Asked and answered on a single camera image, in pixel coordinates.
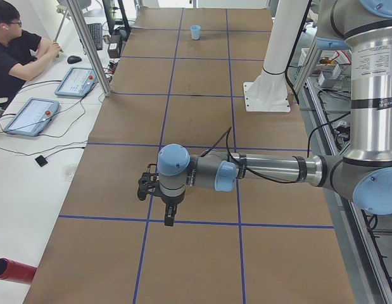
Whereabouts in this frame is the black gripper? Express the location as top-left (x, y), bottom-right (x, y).
top-left (161, 193), bottom-right (184, 226)

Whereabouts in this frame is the light blue plastic cup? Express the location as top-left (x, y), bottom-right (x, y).
top-left (190, 25), bottom-right (201, 41)

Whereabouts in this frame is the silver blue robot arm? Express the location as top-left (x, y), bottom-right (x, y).
top-left (153, 1), bottom-right (392, 226)

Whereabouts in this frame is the small black square device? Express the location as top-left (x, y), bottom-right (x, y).
top-left (35, 155), bottom-right (48, 167)

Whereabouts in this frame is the far blue teach pendant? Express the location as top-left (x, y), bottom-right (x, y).
top-left (54, 67), bottom-right (97, 98)

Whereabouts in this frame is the blue teach pendant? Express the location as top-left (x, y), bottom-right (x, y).
top-left (3, 98), bottom-right (60, 137)
top-left (54, 67), bottom-right (97, 98)

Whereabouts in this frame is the near blue teach pendant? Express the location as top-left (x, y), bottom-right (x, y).
top-left (3, 98), bottom-right (60, 137)

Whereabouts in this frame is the black mini computer box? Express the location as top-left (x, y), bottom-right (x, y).
top-left (108, 35), bottom-right (122, 59)

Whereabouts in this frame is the red cylinder bottle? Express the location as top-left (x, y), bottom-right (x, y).
top-left (0, 258), bottom-right (37, 285)

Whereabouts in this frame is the black computer mouse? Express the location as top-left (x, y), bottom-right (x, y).
top-left (67, 55), bottom-right (82, 64)

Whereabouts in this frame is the black keyboard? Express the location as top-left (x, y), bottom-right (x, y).
top-left (87, 23), bottom-right (103, 50)

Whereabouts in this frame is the person in black shirt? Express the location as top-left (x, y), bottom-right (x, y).
top-left (0, 1), bottom-right (61, 109)

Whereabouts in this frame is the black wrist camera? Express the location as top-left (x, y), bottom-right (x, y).
top-left (137, 163), bottom-right (161, 201)

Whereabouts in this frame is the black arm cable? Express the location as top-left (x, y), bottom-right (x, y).
top-left (200, 125), bottom-right (351, 184)

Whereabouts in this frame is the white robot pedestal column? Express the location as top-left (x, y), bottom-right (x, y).
top-left (243, 0), bottom-right (310, 113)

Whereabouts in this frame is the aluminium frame post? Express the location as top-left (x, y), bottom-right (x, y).
top-left (66, 0), bottom-right (111, 97)

